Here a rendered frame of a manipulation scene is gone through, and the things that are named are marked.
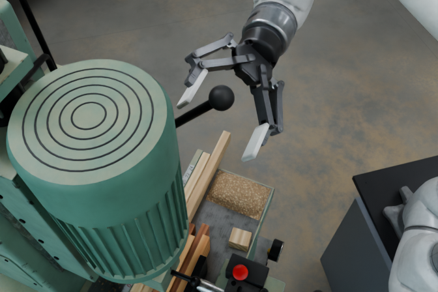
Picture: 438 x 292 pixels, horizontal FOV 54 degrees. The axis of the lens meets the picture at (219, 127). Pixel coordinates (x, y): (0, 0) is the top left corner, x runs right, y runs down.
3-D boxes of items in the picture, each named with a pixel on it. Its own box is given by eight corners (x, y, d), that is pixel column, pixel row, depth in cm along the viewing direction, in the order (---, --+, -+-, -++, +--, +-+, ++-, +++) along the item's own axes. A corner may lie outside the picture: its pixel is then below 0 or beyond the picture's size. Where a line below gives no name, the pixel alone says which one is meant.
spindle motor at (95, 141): (158, 304, 64) (118, 218, 38) (58, 258, 68) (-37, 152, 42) (206, 203, 73) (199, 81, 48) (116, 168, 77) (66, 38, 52)
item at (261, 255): (263, 274, 131) (266, 266, 124) (226, 259, 134) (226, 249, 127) (272, 249, 135) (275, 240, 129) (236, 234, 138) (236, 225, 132)
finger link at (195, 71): (207, 62, 67) (193, 49, 66) (193, 85, 65) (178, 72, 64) (202, 66, 68) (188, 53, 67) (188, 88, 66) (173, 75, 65)
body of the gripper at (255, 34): (266, 65, 81) (248, 100, 76) (233, 35, 79) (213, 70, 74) (294, 49, 75) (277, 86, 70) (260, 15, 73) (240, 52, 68)
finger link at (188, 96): (208, 70, 66) (204, 68, 66) (189, 103, 62) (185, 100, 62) (198, 77, 68) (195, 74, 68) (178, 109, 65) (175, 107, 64)
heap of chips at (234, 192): (259, 220, 103) (260, 214, 100) (204, 199, 106) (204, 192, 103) (271, 189, 108) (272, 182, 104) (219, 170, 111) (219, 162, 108)
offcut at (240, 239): (233, 232, 101) (233, 227, 98) (251, 237, 100) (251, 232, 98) (228, 246, 99) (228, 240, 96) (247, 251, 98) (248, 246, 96)
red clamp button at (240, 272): (244, 283, 83) (244, 281, 82) (230, 277, 84) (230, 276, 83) (249, 268, 85) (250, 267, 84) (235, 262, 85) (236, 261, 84)
